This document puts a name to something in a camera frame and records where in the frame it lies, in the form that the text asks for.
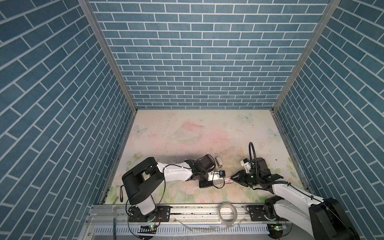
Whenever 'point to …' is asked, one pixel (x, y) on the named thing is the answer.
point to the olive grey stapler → (219, 161)
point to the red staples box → (228, 180)
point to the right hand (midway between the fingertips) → (231, 177)
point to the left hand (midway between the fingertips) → (211, 180)
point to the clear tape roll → (228, 223)
